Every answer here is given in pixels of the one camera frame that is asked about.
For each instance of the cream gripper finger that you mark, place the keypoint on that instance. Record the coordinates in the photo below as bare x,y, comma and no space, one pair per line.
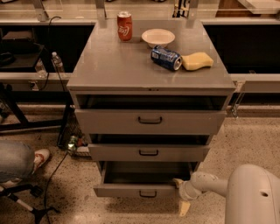
183,208

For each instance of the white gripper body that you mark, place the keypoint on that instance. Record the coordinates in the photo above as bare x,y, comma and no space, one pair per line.
186,190

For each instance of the grey bottom drawer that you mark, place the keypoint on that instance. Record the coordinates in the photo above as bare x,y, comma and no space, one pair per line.
142,179

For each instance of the grey drawer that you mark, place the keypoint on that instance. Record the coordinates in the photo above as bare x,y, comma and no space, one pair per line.
142,179
150,114
148,148

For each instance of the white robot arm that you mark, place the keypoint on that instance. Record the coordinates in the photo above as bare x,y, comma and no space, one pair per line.
252,194

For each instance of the grey drawer cabinet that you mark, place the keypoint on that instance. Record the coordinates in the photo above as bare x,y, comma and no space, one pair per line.
112,67

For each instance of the grey middle drawer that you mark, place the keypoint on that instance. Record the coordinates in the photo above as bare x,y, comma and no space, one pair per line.
148,148

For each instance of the grey top drawer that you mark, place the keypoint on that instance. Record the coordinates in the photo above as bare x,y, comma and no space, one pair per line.
150,114

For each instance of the green bottle on floor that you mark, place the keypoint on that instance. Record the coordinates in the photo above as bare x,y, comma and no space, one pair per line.
73,143

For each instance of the blue soda can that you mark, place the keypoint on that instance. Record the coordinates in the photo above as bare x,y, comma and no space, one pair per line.
166,58

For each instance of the yellow sponge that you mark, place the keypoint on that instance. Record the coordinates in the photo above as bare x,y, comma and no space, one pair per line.
196,61

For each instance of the black office chair base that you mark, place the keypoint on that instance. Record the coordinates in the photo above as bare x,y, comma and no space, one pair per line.
36,191

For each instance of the white red sneaker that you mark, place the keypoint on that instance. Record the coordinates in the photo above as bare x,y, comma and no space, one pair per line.
41,156

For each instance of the white bowl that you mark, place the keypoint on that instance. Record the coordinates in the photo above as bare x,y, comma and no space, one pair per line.
158,37

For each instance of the person leg in jeans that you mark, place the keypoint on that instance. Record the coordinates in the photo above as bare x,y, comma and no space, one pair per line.
16,160

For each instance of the red soda can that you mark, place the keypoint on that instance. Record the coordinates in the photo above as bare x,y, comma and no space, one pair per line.
124,25

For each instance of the clear water bottle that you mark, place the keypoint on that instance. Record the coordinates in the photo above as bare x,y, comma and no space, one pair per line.
57,63

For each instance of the black side table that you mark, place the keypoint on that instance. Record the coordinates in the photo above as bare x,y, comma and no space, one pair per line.
28,76

